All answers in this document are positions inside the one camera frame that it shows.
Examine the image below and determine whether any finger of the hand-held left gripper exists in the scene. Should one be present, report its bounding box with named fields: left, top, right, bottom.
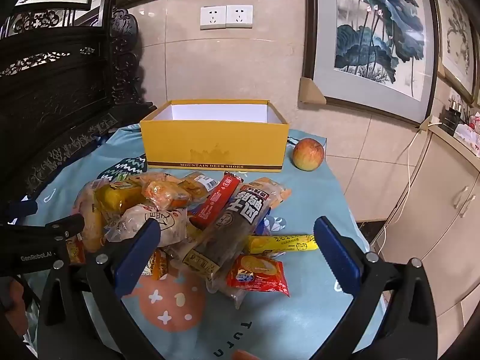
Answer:
left=0, top=200, right=39, bottom=219
left=45, top=214, right=86, bottom=241

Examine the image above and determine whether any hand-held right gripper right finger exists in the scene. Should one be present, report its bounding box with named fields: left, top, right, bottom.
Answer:
left=307, top=215, right=439, bottom=360

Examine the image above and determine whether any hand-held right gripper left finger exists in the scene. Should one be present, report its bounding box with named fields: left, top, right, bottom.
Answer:
left=37, top=217, right=166, bottom=360

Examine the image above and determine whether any orange crinkled snack packet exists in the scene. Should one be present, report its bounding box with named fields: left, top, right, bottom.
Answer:
left=142, top=180, right=192, bottom=211

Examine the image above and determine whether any dark long snack packet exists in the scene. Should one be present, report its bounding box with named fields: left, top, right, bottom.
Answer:
left=176, top=183, right=274, bottom=310

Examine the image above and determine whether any yellow cardboard box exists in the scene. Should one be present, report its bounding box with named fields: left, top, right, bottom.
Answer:
left=139, top=99, right=290, bottom=173

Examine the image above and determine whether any person's left hand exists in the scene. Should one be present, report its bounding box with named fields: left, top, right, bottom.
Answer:
left=0, top=279, right=30, bottom=342

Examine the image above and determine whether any small orange packet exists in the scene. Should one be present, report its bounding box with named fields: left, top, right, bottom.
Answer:
left=148, top=247, right=169, bottom=280

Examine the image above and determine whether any small red packet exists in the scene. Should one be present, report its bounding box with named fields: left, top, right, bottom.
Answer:
left=65, top=234, right=86, bottom=265

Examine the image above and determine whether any white bun packet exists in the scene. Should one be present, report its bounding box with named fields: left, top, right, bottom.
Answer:
left=105, top=204, right=188, bottom=248

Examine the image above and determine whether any yellow cake packet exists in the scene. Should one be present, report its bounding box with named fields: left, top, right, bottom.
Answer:
left=94, top=182, right=145, bottom=212

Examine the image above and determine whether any yellow stick packet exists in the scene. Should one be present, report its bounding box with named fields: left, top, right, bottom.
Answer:
left=245, top=233, right=319, bottom=254

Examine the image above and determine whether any blue printed tablecloth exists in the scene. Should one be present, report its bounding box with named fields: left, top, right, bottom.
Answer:
left=22, top=124, right=387, bottom=360

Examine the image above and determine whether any red cracker packet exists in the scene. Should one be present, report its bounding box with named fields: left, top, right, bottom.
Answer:
left=226, top=254, right=291, bottom=298

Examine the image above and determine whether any brown bread packet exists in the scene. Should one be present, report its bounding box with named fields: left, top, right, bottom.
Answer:
left=259, top=177, right=292, bottom=211

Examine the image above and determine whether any red sausage stick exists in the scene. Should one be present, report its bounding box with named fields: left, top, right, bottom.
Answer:
left=189, top=171, right=244, bottom=227

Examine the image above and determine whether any red yellow apple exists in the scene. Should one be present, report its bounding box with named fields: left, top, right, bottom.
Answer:
left=292, top=138, right=325, bottom=172

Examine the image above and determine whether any cream cabinet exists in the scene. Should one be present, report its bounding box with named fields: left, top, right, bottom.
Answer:
left=379, top=124, right=480, bottom=346

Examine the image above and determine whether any tan cardboard corner protector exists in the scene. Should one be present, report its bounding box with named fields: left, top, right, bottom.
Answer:
left=299, top=76, right=327, bottom=104

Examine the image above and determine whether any black bottle organiser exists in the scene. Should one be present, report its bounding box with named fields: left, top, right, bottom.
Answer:
left=440, top=95, right=469, bottom=136

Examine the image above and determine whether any pink tissue pack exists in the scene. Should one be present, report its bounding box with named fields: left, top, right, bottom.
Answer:
left=454, top=112, right=480, bottom=158

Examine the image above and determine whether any framed lotus painting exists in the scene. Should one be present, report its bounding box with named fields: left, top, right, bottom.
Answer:
left=302, top=0, right=441, bottom=128

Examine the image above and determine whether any gold framed painting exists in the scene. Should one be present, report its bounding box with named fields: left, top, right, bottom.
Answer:
left=427, top=0, right=480, bottom=106

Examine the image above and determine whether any white cable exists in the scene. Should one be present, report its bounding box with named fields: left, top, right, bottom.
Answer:
left=379, top=120, right=443, bottom=256

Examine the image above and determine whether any white wall socket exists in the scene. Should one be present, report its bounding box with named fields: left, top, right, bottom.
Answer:
left=226, top=5, right=254, bottom=29
left=200, top=5, right=227, bottom=31

